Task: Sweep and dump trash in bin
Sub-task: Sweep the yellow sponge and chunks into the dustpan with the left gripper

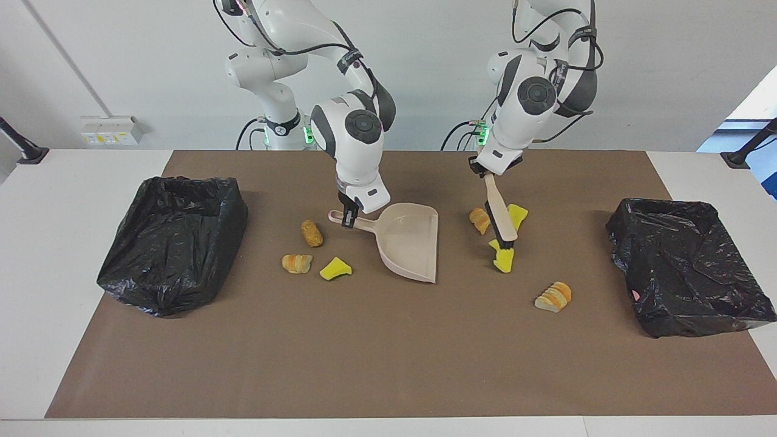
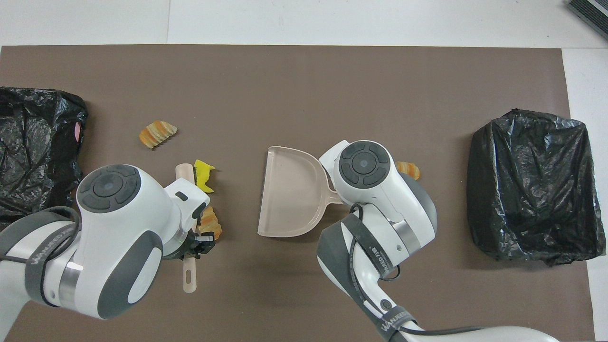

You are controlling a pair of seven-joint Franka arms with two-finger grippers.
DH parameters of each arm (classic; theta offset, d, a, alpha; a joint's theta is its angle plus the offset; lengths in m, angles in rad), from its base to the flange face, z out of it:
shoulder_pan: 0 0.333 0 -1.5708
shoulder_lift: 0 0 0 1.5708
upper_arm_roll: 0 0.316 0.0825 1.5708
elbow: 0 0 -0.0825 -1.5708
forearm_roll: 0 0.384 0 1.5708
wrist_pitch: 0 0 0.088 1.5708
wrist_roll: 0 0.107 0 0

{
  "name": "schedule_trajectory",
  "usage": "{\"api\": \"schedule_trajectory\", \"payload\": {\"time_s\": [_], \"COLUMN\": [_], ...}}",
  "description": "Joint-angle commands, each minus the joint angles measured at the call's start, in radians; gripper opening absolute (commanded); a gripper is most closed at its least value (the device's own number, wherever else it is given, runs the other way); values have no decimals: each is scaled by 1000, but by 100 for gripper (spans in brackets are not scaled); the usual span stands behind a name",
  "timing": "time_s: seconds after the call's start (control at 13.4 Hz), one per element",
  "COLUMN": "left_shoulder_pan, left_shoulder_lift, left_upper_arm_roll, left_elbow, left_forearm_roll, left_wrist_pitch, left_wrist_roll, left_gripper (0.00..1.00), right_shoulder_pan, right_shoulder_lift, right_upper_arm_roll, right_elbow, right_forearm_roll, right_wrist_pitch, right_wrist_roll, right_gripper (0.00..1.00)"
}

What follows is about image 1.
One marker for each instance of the notched yellow sponge piece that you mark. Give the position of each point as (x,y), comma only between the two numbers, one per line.
(504,262)

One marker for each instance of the beige plastic dustpan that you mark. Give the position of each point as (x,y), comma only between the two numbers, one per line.
(413,243)

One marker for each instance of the small yellow sponge wedge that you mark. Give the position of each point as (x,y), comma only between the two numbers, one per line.
(335,269)

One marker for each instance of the brown table mat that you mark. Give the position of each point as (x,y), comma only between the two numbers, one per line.
(388,364)

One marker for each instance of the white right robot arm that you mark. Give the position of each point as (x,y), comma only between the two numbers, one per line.
(358,152)

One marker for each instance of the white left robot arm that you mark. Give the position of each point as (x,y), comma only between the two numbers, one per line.
(528,103)

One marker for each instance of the black bag lined bin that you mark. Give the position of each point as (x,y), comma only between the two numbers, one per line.
(170,243)

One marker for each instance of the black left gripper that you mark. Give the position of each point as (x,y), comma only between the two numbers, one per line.
(479,168)

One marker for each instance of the yellow sponge with green backing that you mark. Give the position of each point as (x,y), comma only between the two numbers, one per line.
(520,215)

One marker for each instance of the black clamp stand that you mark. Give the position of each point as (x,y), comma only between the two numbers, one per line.
(30,155)
(737,159)

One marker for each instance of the orange striped bread piece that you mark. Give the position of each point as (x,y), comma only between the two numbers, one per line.
(297,263)
(553,297)
(479,221)

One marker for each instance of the white wall outlet box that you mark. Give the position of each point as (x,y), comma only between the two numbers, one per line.
(109,130)

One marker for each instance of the beige brush with black bristles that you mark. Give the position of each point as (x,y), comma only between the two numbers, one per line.
(501,209)

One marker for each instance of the brown oval bread roll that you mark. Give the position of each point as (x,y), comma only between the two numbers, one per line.
(311,233)

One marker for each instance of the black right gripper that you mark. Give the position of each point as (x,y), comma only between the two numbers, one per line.
(345,200)

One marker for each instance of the black bag bin pink spot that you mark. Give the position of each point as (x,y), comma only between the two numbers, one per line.
(686,273)

